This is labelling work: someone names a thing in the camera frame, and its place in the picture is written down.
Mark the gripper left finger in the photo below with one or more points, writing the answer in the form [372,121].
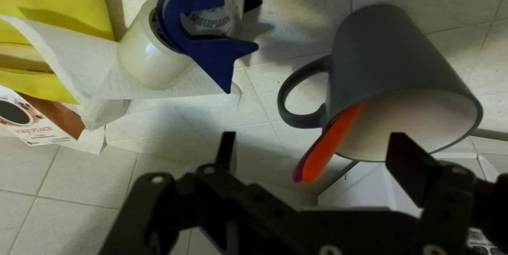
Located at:
[154,207]

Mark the yellow folded cloth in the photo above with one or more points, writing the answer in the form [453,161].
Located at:
[59,4]

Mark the clear tape roll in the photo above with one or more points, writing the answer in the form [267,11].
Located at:
[143,56]

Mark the brown and white carton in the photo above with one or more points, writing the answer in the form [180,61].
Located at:
[43,124]

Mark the white paper towel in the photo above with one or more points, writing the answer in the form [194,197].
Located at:
[71,60]

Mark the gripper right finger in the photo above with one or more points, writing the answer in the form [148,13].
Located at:
[444,191]

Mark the orange flat stick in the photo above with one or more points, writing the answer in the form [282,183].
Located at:
[325,151]

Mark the grey mug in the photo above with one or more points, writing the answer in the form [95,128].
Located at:
[381,56]

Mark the blue tape dispenser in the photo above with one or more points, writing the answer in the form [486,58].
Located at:
[210,52]

